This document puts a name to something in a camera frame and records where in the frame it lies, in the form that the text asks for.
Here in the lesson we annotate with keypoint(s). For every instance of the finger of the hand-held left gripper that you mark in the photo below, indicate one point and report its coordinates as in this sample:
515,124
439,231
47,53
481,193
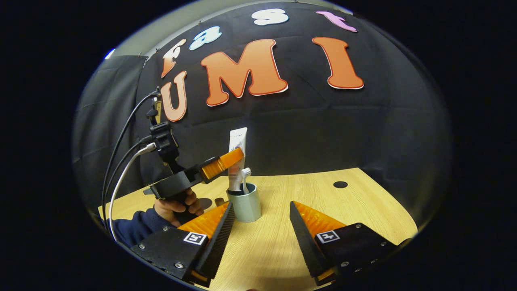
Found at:
224,161

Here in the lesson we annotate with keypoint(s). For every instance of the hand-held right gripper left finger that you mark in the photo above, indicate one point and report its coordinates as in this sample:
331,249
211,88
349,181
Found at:
220,238

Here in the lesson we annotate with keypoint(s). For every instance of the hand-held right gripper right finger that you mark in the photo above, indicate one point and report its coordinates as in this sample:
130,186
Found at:
303,238

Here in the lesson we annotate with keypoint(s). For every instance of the white toothpaste tube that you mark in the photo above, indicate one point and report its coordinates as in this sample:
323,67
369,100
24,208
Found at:
237,141

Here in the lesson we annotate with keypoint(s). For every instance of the white toothbrush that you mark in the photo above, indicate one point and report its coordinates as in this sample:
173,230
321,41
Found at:
245,178

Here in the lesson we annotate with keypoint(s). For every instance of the dark round coaster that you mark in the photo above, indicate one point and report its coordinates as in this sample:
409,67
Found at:
205,204

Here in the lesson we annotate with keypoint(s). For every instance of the wooden desktop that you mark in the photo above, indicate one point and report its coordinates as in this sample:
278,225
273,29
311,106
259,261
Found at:
274,238

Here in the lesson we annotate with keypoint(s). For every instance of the ceiling light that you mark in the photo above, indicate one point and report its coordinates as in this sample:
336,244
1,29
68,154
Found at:
109,53

